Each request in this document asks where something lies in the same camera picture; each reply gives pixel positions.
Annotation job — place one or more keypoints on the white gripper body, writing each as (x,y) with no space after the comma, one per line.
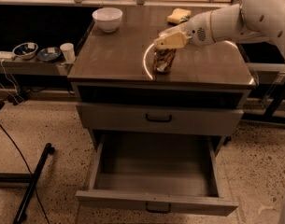
(198,31)

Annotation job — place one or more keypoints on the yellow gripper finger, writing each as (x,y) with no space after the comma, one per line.
(180,29)
(175,40)

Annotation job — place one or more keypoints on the orange soda can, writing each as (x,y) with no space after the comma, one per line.
(163,60)

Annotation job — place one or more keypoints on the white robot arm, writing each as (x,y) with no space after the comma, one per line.
(250,21)

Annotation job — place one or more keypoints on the grey drawer cabinet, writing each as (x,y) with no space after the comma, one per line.
(125,84)

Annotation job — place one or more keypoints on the closed grey upper drawer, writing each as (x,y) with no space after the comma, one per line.
(159,119)

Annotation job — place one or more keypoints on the open grey lower drawer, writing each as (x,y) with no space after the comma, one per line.
(156,172)

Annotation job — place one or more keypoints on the yellow sponge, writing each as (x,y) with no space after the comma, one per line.
(179,15)

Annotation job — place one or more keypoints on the white bowl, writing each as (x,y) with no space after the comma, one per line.
(108,19)

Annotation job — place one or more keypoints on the white paper cup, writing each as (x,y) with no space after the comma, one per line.
(68,51)

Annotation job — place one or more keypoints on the grey side shelf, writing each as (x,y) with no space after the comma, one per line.
(35,67)

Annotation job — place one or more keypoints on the blue patterned bowl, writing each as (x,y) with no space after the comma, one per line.
(26,51)

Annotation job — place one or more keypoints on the white power strip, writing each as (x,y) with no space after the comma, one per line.
(6,55)

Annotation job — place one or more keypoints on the black stand leg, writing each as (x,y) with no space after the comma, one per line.
(29,179)

